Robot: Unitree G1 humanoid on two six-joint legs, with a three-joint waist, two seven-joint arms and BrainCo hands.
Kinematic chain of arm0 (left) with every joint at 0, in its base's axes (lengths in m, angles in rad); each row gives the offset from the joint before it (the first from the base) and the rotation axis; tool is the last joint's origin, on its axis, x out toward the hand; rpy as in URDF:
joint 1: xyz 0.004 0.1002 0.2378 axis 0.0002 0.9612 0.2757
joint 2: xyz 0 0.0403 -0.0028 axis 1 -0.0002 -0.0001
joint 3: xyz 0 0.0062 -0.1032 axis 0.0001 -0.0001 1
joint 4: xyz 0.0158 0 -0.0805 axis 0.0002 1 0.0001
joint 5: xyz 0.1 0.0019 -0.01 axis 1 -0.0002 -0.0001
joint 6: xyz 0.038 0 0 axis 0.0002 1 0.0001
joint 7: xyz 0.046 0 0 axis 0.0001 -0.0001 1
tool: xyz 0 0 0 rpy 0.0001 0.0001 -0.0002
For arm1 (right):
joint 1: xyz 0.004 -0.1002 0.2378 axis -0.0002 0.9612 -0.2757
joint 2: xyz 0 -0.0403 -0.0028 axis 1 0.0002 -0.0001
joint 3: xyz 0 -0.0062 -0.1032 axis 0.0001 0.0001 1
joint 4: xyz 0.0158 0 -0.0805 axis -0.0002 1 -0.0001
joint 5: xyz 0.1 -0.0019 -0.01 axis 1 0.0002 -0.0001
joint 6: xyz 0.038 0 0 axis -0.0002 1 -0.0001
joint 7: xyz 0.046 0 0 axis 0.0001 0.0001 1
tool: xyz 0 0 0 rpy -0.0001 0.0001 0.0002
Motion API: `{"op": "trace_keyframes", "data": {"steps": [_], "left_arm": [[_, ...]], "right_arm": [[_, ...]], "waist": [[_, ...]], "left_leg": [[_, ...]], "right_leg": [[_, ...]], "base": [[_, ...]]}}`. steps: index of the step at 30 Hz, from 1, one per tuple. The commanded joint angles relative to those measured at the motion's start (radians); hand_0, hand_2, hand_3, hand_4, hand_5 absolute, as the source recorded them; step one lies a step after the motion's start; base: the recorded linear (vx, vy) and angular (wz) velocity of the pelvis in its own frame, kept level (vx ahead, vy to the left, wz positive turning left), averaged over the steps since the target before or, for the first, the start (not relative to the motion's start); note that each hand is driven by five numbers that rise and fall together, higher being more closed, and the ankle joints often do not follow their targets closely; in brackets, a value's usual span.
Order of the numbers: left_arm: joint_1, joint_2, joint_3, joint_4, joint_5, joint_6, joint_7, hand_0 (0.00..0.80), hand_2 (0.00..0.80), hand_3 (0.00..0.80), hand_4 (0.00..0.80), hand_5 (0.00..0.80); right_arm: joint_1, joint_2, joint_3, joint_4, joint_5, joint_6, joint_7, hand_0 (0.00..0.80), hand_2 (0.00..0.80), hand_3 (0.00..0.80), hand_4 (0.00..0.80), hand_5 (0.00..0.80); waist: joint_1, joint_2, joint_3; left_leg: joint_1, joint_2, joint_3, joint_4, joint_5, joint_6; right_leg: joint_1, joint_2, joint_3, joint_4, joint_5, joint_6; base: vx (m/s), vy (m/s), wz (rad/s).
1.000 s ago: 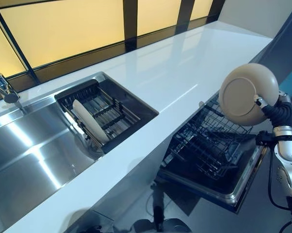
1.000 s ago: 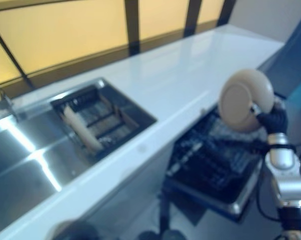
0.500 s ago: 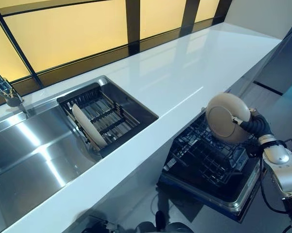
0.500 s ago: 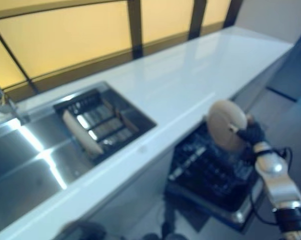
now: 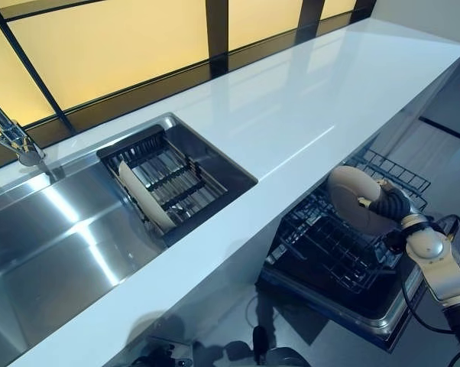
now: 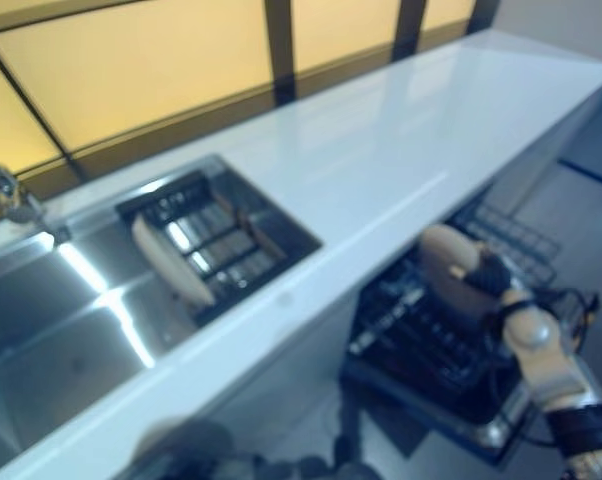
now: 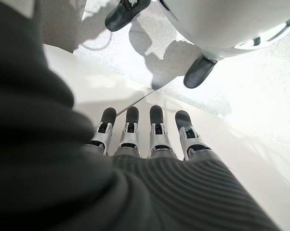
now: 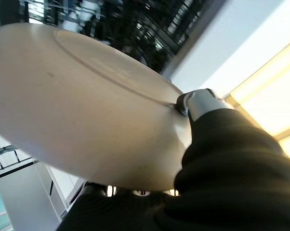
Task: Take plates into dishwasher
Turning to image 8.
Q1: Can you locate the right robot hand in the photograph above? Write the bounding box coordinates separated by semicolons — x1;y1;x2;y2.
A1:
57;88;290;231

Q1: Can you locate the beige round plate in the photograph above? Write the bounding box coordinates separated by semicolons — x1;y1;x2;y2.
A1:
0;23;193;193

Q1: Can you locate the dark wire dishwasher rack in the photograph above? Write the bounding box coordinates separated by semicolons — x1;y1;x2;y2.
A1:
0;0;210;74

